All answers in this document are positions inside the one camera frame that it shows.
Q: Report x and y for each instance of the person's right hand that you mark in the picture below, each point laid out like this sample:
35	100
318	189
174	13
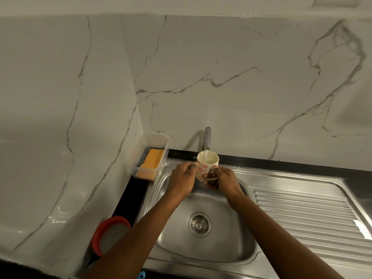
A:
228	183

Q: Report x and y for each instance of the person's left hand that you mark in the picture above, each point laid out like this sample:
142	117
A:
181	180

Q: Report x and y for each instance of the cream floral mug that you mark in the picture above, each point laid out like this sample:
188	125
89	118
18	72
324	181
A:
205	168

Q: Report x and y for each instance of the orange sponge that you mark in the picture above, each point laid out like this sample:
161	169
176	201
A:
151	162

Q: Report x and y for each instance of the chrome faucet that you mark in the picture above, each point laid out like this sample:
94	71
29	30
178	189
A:
207	137

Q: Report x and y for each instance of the stainless steel sink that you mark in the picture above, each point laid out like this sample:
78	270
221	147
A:
276	215

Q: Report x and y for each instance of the blue brush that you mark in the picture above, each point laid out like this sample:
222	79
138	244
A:
141	275

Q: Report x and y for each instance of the person's left forearm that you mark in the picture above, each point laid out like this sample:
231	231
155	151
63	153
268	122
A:
133	241

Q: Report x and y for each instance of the person's right forearm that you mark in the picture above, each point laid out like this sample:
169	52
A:
282	244

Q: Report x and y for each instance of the running water stream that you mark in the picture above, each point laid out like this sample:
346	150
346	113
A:
205	155

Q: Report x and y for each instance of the round metal drain strainer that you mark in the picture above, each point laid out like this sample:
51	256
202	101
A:
199	224

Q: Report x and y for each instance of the clear plastic container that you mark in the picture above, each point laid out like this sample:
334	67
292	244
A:
151	140

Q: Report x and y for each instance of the red round soap tub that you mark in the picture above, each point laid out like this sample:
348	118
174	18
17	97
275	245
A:
97	235

